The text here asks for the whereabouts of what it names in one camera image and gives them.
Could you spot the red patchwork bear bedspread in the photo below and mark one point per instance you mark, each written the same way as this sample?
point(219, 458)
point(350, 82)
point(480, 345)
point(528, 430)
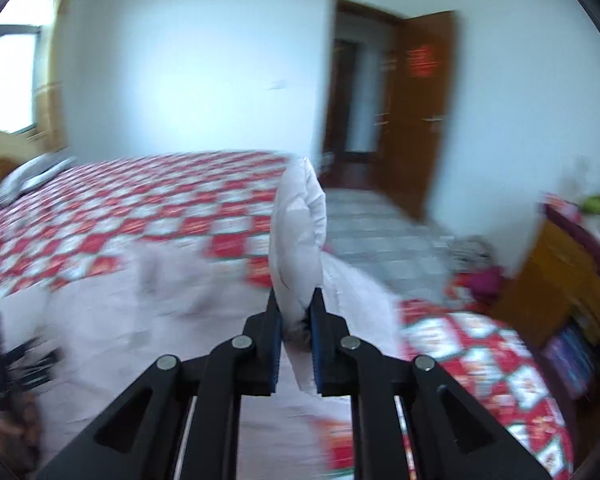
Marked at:
point(80, 224)

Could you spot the striped grey pillow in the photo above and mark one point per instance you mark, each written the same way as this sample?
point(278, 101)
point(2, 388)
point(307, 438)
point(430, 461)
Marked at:
point(32, 175)

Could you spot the pile of clothes on floor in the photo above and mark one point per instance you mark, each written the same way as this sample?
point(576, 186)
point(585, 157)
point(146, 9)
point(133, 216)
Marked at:
point(476, 278)

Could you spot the wooden dresser desk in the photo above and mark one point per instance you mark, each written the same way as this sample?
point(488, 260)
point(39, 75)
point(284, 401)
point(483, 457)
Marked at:
point(559, 283)

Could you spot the brown wooden door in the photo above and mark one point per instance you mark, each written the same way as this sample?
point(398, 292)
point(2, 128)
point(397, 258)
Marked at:
point(410, 150)

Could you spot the window with frame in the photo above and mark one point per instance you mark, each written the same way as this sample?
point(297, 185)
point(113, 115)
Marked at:
point(21, 25)

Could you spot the beige puffer coat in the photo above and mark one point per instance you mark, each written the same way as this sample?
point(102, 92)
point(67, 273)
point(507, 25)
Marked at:
point(92, 338)

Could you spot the green item on dresser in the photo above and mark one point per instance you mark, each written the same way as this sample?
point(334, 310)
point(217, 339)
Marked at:
point(597, 204)

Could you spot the red paper door decoration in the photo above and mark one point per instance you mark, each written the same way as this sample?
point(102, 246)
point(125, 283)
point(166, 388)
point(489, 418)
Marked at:
point(422, 61)

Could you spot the yellow curtain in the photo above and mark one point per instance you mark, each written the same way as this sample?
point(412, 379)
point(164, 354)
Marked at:
point(50, 129)

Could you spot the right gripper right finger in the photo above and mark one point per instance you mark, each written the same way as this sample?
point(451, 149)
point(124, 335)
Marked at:
point(410, 419)

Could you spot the wooden headboard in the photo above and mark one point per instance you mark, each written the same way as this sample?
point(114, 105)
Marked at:
point(15, 150)

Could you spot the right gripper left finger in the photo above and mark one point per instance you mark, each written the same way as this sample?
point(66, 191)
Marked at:
point(179, 419)

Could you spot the purple storage box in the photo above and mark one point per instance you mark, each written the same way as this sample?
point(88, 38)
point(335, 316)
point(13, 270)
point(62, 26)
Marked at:
point(572, 358)

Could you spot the silver door handle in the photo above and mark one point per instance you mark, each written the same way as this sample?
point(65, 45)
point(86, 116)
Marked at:
point(435, 123)

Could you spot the white wall switch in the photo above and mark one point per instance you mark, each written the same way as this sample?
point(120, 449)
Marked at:
point(280, 84)

